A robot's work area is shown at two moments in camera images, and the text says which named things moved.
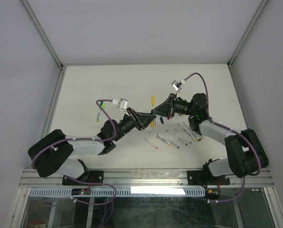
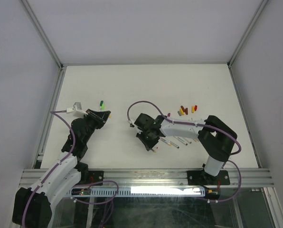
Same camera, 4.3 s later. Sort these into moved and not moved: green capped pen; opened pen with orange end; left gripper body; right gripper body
Moved: left gripper body; right gripper body
Not moved: green capped pen; opened pen with orange end
